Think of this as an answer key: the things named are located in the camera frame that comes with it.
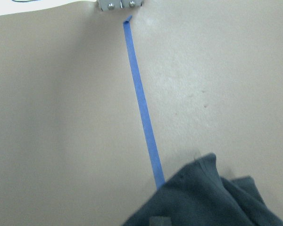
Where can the black t-shirt with logo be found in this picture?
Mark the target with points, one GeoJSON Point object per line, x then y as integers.
{"type": "Point", "coordinates": [197, 195]}

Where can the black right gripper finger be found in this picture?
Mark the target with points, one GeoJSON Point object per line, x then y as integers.
{"type": "Point", "coordinates": [160, 221]}

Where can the aluminium frame post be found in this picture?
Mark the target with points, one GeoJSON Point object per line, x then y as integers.
{"type": "Point", "coordinates": [108, 5]}

